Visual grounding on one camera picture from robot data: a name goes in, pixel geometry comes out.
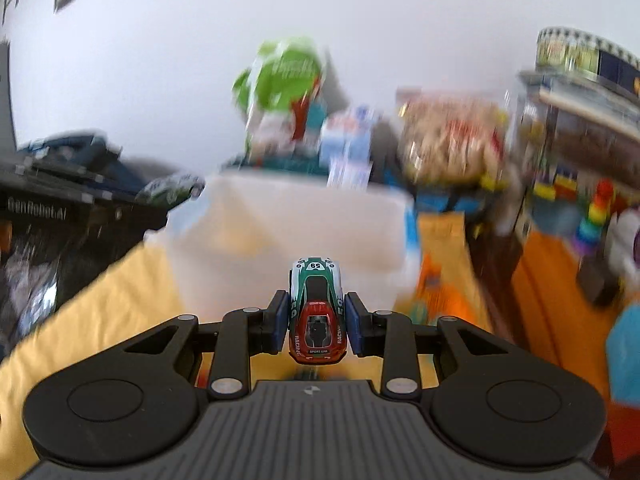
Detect printed round tin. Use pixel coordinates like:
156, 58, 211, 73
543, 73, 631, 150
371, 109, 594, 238
535, 27, 640, 86

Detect rainbow stacking toy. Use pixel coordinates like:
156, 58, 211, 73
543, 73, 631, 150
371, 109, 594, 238
575, 180, 616, 251

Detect yellow cloth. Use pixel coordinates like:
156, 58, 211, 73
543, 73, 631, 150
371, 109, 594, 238
0, 212, 481, 480

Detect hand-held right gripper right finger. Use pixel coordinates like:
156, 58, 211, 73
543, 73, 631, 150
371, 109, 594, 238
345, 291, 512, 397

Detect colourful stacking blocks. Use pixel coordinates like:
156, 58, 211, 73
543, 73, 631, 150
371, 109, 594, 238
532, 165, 581, 201

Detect blue white carton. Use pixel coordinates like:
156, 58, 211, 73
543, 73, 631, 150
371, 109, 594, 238
320, 105, 381, 191

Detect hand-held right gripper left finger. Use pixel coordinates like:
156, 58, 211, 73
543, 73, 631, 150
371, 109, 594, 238
122, 290, 292, 401

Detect red box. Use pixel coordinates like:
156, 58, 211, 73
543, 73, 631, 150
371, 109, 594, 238
595, 400, 640, 466

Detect clear snack bag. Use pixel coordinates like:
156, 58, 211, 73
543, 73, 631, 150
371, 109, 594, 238
397, 90, 511, 186

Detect white translucent plastic bin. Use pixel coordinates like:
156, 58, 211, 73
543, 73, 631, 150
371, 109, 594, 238
145, 170, 420, 313

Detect white purple toy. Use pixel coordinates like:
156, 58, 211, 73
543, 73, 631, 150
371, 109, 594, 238
605, 210, 640, 281

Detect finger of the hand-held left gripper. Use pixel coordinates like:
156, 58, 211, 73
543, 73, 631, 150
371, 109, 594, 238
12, 160, 153, 202

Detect green red white toy car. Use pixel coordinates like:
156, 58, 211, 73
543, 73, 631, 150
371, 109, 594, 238
287, 256, 348, 365

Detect light blue box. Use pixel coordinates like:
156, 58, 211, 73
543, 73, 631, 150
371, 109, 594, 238
605, 302, 640, 406

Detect green white bag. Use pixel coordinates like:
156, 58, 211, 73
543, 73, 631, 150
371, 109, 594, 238
232, 37, 328, 156

